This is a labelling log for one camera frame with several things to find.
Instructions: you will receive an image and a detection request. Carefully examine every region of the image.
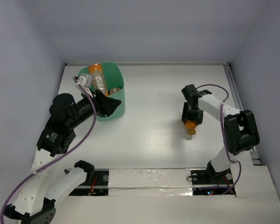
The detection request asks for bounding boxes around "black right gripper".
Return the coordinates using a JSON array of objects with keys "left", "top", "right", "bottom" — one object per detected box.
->
[{"left": 182, "top": 101, "right": 204, "bottom": 126}]

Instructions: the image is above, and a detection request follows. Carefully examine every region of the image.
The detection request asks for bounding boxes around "small orange bottle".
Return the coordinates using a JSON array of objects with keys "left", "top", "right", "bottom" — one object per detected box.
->
[
  {"left": 185, "top": 120, "right": 196, "bottom": 135},
  {"left": 109, "top": 87, "right": 122, "bottom": 95}
]

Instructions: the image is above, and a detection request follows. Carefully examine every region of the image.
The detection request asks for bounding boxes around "orange label clear bottle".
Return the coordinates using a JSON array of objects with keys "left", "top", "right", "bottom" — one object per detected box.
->
[{"left": 88, "top": 64, "right": 109, "bottom": 96}]

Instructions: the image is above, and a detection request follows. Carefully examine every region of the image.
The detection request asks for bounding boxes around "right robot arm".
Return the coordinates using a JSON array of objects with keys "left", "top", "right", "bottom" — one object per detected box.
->
[{"left": 181, "top": 84, "right": 260, "bottom": 183}]

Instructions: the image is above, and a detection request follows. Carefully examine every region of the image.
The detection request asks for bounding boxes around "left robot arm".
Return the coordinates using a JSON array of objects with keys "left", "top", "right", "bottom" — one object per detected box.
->
[{"left": 0, "top": 89, "right": 121, "bottom": 224}]

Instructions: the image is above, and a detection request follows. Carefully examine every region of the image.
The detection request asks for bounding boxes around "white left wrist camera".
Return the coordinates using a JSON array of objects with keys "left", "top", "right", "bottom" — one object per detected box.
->
[{"left": 73, "top": 73, "right": 93, "bottom": 98}]

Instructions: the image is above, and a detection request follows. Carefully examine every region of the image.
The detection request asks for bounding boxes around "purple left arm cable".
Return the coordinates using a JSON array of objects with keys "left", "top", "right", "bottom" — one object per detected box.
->
[{"left": 0, "top": 77, "right": 98, "bottom": 224}]

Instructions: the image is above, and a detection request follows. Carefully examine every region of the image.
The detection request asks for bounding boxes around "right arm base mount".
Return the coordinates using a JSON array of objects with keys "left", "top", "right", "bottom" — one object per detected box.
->
[{"left": 186, "top": 169, "right": 234, "bottom": 196}]

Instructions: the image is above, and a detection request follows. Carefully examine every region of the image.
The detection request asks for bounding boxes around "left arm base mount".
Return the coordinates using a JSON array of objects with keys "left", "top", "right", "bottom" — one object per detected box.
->
[{"left": 69, "top": 169, "right": 109, "bottom": 196}]

